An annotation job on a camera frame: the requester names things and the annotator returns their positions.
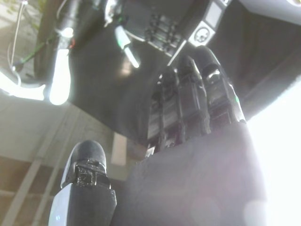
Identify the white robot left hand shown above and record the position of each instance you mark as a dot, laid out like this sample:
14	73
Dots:
188	176

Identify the black walkie-talkie radio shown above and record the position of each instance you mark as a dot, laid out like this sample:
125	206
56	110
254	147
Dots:
164	28

